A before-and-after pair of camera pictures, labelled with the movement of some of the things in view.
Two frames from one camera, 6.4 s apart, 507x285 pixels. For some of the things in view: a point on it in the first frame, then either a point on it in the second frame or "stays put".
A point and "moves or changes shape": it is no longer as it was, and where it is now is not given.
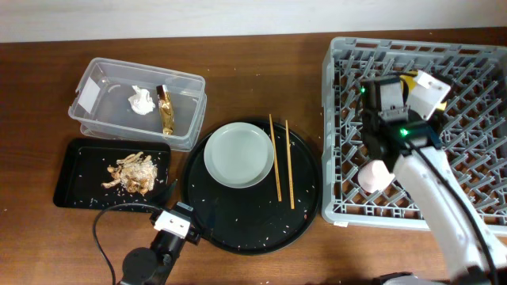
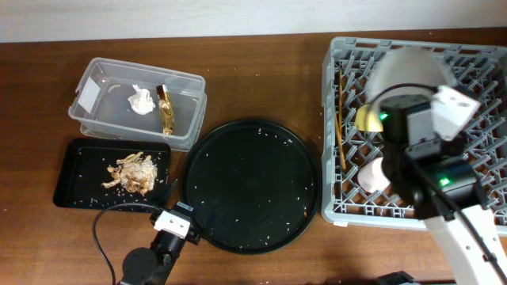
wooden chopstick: (276, 160) → (341, 104)
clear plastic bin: (127, 103) stays put
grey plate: (238, 155) → (406, 65)
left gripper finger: (167, 196) stays put
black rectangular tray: (90, 173) stays put
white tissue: (142, 103) stays put
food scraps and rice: (137, 172) stays put
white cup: (374, 176) stays put
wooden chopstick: (290, 166) → (340, 140)
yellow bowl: (411, 78) moves or changes shape
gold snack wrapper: (165, 109) stays put
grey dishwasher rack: (474, 132) stays put
